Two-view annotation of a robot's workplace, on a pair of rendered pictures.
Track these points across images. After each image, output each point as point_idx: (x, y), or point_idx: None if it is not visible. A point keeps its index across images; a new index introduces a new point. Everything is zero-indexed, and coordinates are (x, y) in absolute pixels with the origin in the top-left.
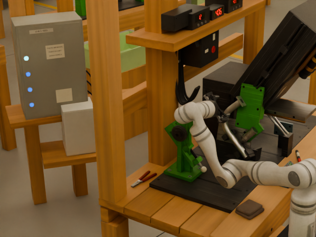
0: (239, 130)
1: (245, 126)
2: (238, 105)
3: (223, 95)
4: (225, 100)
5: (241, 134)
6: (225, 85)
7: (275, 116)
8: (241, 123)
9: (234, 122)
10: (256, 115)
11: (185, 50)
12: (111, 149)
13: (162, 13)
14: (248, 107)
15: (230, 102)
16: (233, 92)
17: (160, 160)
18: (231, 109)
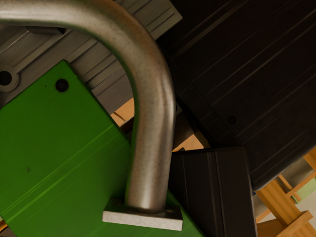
0: (35, 57)
1: (18, 115)
2: (134, 190)
3: (260, 94)
4: (233, 82)
5: (9, 52)
6: (291, 143)
7: (127, 78)
8: (48, 106)
9: (90, 70)
10: (20, 217)
11: None
12: None
13: None
14: (93, 204)
15: (207, 97)
16: (226, 167)
17: None
18: (143, 129)
